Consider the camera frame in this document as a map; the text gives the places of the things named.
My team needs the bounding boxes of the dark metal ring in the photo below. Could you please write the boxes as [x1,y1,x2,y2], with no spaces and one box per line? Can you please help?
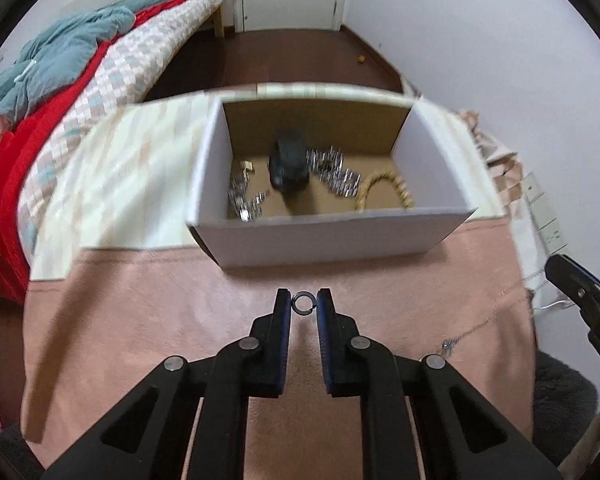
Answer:
[291,290,316,317]

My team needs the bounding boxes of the silver charm bracelet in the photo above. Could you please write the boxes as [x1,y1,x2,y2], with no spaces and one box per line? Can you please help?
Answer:
[227,171,272,224]

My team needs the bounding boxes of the thick silver chain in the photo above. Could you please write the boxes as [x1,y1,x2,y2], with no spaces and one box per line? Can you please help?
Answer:
[305,146,363,198]

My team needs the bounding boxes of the dark fuzzy stool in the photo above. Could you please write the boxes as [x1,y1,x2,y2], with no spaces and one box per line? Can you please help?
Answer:
[532,350,598,466]

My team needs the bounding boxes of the pink suede cloth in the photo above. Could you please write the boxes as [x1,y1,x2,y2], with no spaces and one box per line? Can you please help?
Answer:
[21,220,535,465]

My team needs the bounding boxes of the checkered beige cloth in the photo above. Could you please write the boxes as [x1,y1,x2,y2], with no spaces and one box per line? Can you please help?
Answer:
[458,110,524,208]

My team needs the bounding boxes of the red blanket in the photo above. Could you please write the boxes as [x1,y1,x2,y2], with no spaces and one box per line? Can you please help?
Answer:
[0,0,185,304]

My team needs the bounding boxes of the striped cream cloth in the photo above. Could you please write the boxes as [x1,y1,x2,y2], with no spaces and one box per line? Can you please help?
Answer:
[30,84,504,281]

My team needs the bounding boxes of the white cardboard box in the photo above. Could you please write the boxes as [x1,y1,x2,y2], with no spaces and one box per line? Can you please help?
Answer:
[186,96,478,269]

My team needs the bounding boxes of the black watch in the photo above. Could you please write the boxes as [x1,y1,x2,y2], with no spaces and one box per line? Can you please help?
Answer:
[268,128,310,194]

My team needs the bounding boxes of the checkered bed quilt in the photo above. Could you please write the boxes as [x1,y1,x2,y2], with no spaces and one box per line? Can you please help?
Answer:
[17,0,224,262]

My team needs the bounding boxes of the teal blanket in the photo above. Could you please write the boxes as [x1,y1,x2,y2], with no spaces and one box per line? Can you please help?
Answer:
[0,0,171,125]

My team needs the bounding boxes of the thin silver necklace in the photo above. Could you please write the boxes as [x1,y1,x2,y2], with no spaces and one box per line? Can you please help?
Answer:
[438,278,537,359]

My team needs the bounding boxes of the white wall socket strip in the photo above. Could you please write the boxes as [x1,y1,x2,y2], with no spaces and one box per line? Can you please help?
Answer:
[522,171,568,256]

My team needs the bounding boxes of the wooden bead bracelet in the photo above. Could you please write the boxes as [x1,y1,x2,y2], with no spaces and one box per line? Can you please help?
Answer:
[354,169,415,213]

